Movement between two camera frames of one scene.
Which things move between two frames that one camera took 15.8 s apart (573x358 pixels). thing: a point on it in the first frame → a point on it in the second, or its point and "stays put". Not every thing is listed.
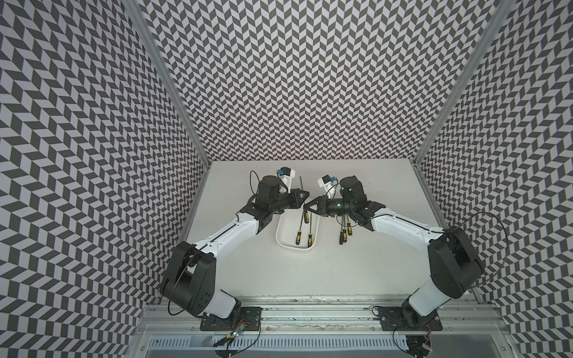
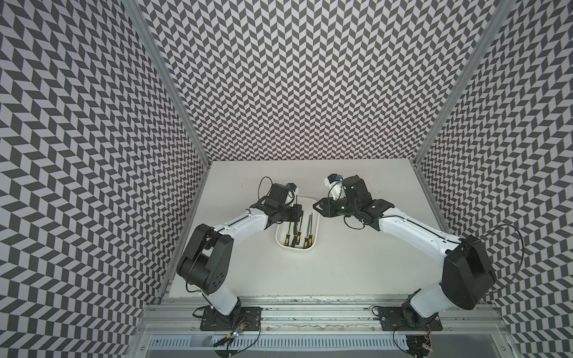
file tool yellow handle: (349, 227) → (298, 236)
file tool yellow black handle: (310, 242) stays put
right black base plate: (392, 320) stays put
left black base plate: (250, 319) stays put
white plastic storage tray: (289, 221) stays put
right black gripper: (322, 205) stays put
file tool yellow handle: (341, 233) → (306, 242)
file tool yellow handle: (306, 213) → (299, 233)
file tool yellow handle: (299, 233) → (288, 236)
